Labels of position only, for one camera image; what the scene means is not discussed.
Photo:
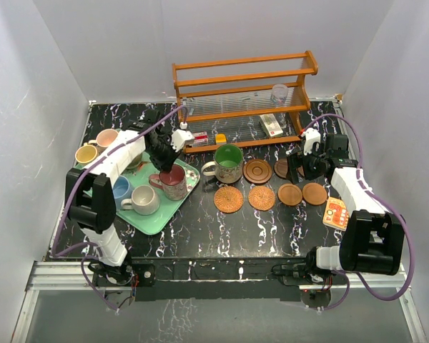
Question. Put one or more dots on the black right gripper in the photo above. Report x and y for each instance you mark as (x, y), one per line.
(297, 159)

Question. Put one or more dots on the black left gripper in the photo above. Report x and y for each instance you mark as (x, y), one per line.
(166, 164)

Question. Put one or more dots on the maroon speckled mug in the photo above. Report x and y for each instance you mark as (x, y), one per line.
(172, 183)

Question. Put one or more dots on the beige brown mug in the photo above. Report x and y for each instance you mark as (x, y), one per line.
(135, 163)

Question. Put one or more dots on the green floral mug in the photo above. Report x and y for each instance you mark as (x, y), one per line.
(227, 164)

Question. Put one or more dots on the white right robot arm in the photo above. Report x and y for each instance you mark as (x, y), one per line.
(373, 239)

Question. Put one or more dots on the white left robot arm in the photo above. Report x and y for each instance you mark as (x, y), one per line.
(89, 196)

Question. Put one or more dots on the dark walnut coaster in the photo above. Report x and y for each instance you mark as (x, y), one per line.
(301, 171)
(281, 168)

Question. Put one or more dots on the smooth brown wooden coaster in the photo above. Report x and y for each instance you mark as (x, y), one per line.
(289, 194)
(314, 194)

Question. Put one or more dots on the dark grooved wooden coaster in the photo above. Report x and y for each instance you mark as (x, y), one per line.
(257, 171)

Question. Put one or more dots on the woven rattan coaster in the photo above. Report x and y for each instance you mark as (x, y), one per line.
(261, 198)
(228, 199)

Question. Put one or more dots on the white speckled mug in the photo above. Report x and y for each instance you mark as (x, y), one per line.
(143, 200)

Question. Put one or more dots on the red white small box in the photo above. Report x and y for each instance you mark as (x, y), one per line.
(200, 138)

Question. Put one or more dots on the blue mug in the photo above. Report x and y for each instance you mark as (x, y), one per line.
(122, 190)

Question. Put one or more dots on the green white flat box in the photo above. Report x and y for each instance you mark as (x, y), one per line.
(270, 126)

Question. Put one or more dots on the yellow small block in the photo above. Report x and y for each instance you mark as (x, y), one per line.
(220, 139)

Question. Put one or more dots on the pink mug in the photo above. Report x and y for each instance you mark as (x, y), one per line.
(104, 139)

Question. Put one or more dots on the yellow mug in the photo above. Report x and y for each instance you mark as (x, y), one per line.
(86, 154)

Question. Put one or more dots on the orange wooden rack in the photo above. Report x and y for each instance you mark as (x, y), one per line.
(240, 95)

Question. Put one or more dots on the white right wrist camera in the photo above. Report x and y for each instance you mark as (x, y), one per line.
(311, 141)

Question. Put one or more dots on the aluminium table frame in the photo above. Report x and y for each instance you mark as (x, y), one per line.
(215, 277)

